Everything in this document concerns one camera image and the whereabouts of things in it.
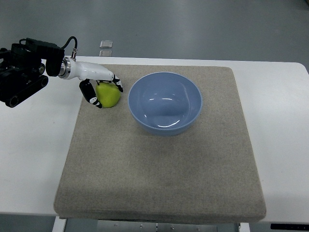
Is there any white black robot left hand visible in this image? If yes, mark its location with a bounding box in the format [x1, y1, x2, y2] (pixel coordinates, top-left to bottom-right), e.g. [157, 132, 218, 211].
[58, 57, 123, 108]

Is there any green pear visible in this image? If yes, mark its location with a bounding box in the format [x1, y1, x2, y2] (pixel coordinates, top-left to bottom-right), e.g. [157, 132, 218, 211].
[96, 82, 121, 108]

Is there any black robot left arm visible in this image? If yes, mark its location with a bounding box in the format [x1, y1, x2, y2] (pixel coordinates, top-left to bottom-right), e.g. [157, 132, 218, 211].
[0, 36, 78, 108]

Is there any blue bowl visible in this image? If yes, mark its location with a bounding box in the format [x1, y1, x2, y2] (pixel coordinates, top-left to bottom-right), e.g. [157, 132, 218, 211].
[127, 72, 203, 136]

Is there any lower metal floor plate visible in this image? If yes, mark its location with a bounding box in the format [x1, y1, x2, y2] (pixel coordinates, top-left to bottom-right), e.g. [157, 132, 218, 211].
[99, 50, 112, 57]

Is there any metal floor plate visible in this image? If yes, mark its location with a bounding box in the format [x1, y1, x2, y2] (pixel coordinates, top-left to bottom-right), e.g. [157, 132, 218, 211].
[99, 41, 113, 48]
[99, 50, 112, 57]

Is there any upper metal floor plate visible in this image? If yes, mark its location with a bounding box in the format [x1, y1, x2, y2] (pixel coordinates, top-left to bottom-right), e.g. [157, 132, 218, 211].
[99, 41, 113, 48]

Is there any beige felt mat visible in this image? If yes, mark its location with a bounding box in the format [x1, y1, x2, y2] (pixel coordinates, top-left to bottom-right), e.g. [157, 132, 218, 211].
[54, 64, 267, 224]

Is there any metal table frame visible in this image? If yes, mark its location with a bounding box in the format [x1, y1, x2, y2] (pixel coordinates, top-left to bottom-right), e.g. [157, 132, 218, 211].
[52, 217, 309, 232]

